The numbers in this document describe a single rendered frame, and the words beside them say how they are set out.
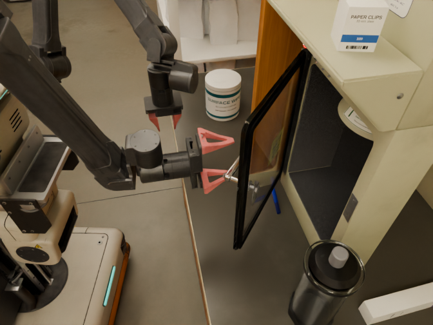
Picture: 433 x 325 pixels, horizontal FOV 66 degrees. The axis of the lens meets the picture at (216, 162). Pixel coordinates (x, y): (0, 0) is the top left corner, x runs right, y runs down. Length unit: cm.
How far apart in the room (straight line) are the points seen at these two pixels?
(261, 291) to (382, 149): 46
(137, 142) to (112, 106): 242
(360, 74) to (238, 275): 58
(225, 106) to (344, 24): 78
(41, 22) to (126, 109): 201
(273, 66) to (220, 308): 59
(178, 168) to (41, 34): 57
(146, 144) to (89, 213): 166
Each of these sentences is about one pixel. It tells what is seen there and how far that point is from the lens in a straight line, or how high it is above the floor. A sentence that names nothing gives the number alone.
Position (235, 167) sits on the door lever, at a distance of 72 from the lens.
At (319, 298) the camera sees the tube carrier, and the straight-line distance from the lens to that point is 70.
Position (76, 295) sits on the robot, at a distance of 169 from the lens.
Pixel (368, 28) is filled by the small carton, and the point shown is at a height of 154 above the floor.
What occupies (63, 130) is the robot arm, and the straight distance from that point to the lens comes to 62.
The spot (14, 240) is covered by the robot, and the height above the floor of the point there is 81.
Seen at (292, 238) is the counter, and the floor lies 94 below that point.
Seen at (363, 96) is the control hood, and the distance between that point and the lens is 48.
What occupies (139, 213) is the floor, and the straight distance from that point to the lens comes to 219.
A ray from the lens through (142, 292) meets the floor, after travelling 192.
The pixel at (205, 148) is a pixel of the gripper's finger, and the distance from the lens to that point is 67.
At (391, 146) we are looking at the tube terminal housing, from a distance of 59.
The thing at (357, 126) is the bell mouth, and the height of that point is 133.
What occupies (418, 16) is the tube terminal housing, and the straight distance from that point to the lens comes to 53.
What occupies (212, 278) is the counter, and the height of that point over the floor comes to 94.
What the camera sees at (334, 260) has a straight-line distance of 64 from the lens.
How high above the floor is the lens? 173
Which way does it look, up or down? 46 degrees down
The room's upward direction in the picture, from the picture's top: straight up
